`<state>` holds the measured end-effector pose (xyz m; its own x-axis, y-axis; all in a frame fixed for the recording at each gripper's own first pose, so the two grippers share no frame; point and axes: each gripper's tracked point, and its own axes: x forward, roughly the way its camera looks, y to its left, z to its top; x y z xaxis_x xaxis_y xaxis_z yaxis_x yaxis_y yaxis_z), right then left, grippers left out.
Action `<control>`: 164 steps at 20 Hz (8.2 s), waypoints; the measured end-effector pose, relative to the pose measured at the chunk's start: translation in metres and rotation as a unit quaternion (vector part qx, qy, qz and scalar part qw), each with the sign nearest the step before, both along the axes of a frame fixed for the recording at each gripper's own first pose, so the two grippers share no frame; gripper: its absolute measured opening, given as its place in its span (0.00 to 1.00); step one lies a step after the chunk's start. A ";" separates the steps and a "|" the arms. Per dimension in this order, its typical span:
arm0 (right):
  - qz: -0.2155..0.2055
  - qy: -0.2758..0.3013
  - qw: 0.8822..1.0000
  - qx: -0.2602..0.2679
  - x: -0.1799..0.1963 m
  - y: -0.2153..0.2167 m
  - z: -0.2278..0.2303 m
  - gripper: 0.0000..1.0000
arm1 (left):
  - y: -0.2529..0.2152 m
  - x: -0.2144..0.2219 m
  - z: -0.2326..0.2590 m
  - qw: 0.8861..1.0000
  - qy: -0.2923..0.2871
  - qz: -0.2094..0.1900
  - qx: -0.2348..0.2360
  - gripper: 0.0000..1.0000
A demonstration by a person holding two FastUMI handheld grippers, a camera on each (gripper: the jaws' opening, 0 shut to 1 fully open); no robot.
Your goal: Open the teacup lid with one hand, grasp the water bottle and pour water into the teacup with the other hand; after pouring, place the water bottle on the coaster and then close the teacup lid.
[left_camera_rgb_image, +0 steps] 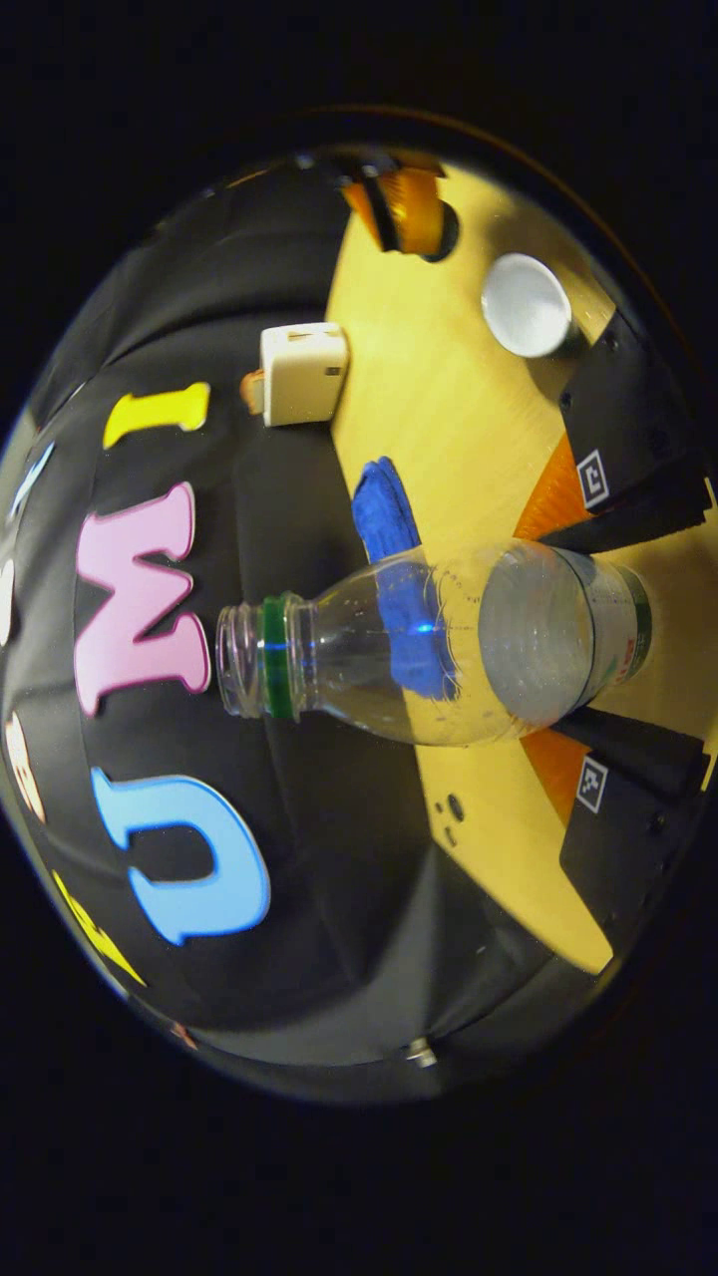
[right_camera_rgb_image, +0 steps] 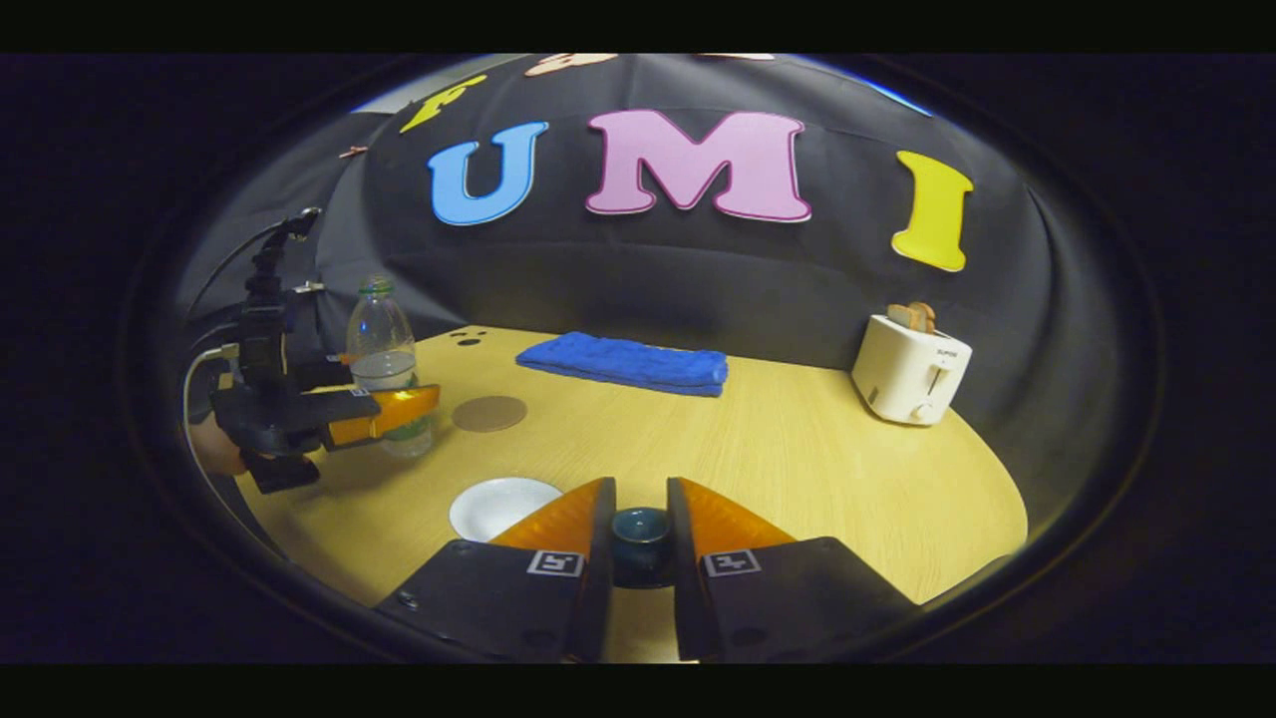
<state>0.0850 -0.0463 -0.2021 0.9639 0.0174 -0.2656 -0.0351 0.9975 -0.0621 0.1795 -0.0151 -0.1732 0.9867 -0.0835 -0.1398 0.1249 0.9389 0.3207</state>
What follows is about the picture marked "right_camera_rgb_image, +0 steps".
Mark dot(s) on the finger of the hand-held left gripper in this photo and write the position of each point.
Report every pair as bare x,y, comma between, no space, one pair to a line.
384,414
319,374

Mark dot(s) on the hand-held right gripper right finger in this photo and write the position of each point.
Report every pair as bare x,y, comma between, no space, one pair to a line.
686,578

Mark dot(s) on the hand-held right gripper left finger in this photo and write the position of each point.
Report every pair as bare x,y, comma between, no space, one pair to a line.
598,578

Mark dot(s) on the dark blue teacup lid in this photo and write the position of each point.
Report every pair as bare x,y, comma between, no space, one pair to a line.
641,529

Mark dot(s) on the clear plastic water bottle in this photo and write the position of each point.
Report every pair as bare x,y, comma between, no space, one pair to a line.
379,339

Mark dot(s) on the round brown coaster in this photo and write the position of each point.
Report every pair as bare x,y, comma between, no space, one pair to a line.
488,414

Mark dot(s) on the blue white teacup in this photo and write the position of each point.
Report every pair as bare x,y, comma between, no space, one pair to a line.
493,509

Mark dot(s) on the folded blue towel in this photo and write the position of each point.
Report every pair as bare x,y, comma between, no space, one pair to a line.
628,361

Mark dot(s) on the white toaster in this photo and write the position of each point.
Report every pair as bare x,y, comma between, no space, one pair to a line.
902,374

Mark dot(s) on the black backdrop cloth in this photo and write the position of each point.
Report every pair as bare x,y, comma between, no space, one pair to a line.
698,269

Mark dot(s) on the toast slice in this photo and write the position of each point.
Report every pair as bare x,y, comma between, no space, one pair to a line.
900,317
925,315

